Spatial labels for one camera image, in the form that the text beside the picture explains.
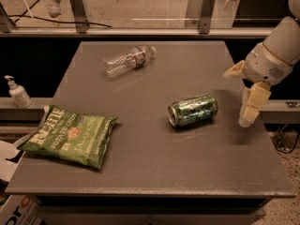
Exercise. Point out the metal bracket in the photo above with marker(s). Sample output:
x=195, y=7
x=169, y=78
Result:
x=79, y=16
x=206, y=16

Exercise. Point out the green soda can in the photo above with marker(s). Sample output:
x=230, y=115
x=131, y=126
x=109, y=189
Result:
x=192, y=110

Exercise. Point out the clear plastic water bottle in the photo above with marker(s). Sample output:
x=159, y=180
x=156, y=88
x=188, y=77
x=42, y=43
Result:
x=130, y=59

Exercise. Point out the green jalapeno chips bag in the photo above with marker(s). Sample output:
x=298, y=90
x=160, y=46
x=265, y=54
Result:
x=70, y=136

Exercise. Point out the metal bracket left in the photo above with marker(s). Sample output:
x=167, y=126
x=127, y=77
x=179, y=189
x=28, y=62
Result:
x=79, y=16

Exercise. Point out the metal window rail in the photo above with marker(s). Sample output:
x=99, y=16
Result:
x=236, y=32

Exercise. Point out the metal bracket right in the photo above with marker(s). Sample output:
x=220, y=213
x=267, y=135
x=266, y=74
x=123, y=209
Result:
x=206, y=16

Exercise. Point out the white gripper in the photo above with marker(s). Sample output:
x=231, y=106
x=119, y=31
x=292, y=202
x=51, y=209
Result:
x=266, y=66

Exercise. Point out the white pump dispenser bottle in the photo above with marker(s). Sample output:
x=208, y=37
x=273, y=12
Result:
x=18, y=93

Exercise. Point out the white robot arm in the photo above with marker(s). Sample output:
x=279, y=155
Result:
x=285, y=38

